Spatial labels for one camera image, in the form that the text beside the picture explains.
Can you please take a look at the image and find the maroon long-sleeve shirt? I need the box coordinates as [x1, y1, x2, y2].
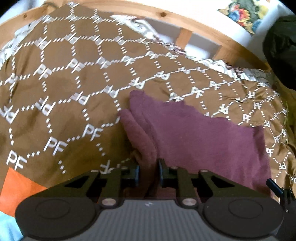
[119, 90, 271, 198]

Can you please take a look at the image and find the brown PF patterned quilt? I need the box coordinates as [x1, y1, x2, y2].
[0, 1, 296, 232]

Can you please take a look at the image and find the patterned white bedsheet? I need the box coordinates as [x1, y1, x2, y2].
[111, 14, 186, 50]

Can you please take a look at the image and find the wooden bed frame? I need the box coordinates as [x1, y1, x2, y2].
[1, 1, 270, 70]

